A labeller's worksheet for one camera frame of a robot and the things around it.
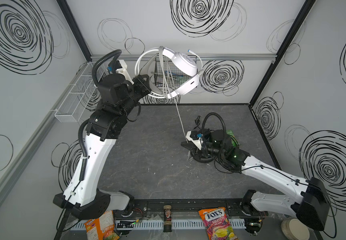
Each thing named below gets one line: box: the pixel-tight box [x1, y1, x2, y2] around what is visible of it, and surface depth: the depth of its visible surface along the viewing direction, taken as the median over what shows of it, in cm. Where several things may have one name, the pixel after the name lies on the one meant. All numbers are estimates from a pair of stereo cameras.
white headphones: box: [135, 47, 200, 99], surface depth 47 cm
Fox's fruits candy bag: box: [198, 207, 239, 240], surface depth 68 cm
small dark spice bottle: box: [163, 204, 172, 233], surface depth 70 cm
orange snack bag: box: [84, 210, 120, 240], surface depth 68 cm
